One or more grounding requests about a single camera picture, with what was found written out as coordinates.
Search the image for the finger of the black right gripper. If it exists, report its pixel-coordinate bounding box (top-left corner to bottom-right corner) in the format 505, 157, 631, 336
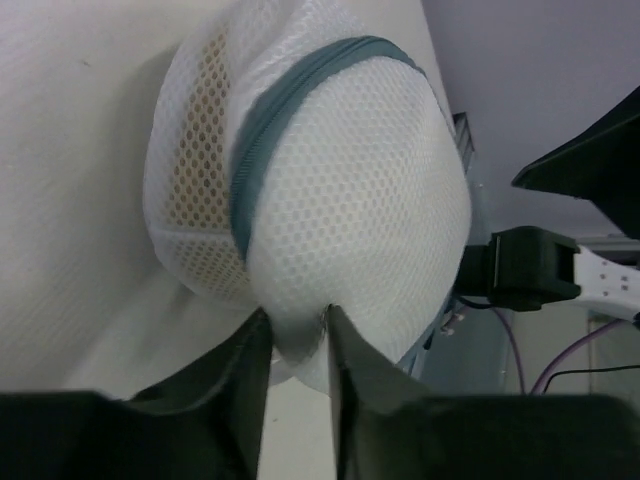
511, 89, 639, 235

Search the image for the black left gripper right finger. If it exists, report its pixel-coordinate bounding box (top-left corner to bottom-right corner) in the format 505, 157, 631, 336
324, 306, 639, 479

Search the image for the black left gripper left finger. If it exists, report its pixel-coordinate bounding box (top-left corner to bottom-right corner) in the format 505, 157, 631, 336
1, 310, 272, 479

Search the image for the white mesh laundry bag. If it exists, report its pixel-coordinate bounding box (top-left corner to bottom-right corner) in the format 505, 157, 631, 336
143, 9, 471, 392

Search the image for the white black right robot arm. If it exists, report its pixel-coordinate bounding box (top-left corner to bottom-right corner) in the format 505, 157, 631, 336
452, 90, 639, 322

